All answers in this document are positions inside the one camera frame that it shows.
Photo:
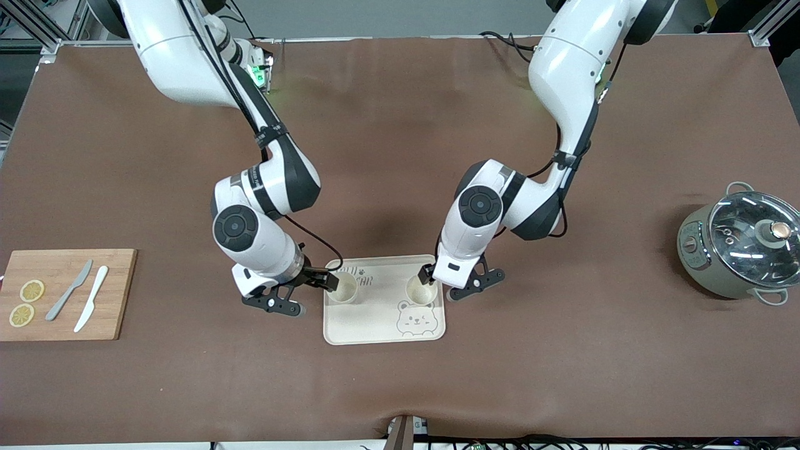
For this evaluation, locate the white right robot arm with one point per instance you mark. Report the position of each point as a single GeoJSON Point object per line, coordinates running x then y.
{"type": "Point", "coordinates": [181, 56]}

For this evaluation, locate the grey plastic knife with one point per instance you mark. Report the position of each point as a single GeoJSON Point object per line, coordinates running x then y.
{"type": "Point", "coordinates": [70, 289]}

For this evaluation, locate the cream bear print tray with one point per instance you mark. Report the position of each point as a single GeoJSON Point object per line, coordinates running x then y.
{"type": "Point", "coordinates": [375, 312]}

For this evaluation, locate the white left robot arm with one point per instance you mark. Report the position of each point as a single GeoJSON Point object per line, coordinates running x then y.
{"type": "Point", "coordinates": [562, 69]}

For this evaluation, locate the bamboo cutting board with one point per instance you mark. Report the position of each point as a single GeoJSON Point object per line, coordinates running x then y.
{"type": "Point", "coordinates": [112, 300]}

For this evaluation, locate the yellow lemon slice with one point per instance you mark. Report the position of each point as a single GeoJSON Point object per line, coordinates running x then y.
{"type": "Point", "coordinates": [32, 290]}
{"type": "Point", "coordinates": [22, 315]}

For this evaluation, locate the aluminium frame post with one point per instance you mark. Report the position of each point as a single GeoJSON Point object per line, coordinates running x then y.
{"type": "Point", "coordinates": [769, 25]}
{"type": "Point", "coordinates": [37, 31]}

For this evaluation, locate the white plastic knife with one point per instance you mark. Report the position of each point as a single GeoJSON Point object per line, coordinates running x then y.
{"type": "Point", "coordinates": [92, 297]}

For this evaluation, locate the white IKEA cup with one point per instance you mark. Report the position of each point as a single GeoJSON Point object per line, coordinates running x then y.
{"type": "Point", "coordinates": [344, 294]}
{"type": "Point", "coordinates": [420, 292]}

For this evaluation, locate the glass pot lid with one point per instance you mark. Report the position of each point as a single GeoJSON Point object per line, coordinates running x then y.
{"type": "Point", "coordinates": [744, 237]}

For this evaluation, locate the grey-green cooking pot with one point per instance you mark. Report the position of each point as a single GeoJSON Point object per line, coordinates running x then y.
{"type": "Point", "coordinates": [700, 262]}

